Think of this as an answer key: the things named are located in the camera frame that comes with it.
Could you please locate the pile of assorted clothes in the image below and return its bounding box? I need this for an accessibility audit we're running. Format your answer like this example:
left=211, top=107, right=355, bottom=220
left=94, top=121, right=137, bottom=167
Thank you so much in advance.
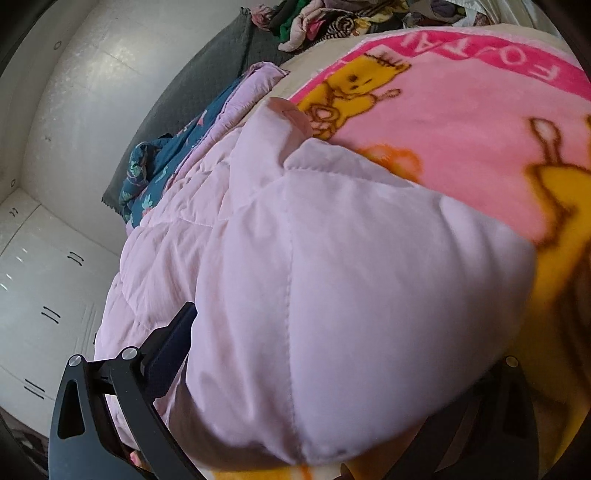
left=250, top=0, right=492, bottom=53

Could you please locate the light pink quilted jacket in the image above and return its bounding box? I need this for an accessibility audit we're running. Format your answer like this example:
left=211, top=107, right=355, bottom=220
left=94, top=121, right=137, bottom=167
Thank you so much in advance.
left=95, top=54, right=535, bottom=470

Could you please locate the pink bear print blanket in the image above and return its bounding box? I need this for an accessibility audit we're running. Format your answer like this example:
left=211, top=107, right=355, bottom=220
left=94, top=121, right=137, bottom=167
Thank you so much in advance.
left=202, top=26, right=591, bottom=480

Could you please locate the dark grey headboard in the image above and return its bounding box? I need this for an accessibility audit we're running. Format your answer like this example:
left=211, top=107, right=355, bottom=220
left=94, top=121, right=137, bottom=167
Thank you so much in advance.
left=101, top=8, right=294, bottom=214

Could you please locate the white wardrobe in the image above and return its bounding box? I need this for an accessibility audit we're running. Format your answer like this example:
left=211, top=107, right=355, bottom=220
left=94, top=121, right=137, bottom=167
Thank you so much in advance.
left=0, top=189, right=118, bottom=436

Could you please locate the teal floral pink quilt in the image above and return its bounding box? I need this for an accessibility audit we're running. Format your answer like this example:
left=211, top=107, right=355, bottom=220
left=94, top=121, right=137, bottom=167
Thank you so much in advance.
left=118, top=62, right=288, bottom=228

